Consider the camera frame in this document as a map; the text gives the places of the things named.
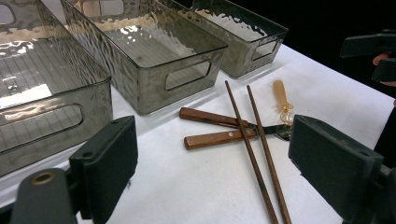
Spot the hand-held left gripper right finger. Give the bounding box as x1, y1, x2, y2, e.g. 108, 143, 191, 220
288, 114, 385, 223

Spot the smoky clear plastic bin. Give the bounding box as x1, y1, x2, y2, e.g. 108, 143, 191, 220
60, 0, 229, 116
158, 0, 290, 79
0, 0, 114, 178

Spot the wooden-handled knife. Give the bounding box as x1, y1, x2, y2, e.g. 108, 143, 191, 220
183, 124, 293, 151

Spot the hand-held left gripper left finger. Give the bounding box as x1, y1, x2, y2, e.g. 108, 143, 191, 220
68, 115, 139, 224

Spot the wooden-handled fork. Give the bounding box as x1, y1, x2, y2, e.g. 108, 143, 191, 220
178, 106, 292, 141

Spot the dark wooden chopstick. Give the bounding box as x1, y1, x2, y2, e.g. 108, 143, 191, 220
224, 79, 280, 224
246, 84, 293, 224

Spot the clear spoon with amber handle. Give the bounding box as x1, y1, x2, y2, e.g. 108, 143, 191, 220
272, 78, 295, 126

